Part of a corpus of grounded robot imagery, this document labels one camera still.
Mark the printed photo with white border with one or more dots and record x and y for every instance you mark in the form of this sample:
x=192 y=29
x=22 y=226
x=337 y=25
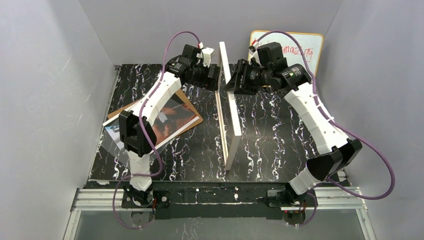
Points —
x=172 y=119

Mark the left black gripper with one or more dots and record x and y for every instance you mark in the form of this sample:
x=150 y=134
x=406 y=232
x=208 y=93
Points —
x=214 y=77

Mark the white wooden picture frame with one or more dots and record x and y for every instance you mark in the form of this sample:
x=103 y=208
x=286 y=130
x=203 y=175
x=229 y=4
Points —
x=227 y=109

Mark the yellow rimmed whiteboard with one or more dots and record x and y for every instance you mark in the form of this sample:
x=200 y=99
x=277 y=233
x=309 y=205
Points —
x=310 y=45

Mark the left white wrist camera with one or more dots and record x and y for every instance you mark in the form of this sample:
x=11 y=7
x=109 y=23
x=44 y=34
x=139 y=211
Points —
x=206 y=56

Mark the aluminium rail base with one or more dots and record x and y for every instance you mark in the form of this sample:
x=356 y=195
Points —
x=216 y=211

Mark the clear plastic sheet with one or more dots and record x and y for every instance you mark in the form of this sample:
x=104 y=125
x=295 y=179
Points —
x=170 y=122

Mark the brown cardboard backing board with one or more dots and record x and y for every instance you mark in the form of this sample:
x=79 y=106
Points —
x=185 y=109

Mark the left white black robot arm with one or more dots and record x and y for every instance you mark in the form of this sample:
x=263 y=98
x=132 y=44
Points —
x=138 y=137

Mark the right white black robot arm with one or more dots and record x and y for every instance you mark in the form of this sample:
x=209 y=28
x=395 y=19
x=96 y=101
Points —
x=335 y=149

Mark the black marble pattern mat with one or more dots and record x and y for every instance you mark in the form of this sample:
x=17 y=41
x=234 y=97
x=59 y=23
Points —
x=274 y=146

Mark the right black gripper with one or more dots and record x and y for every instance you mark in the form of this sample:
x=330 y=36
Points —
x=240 y=78

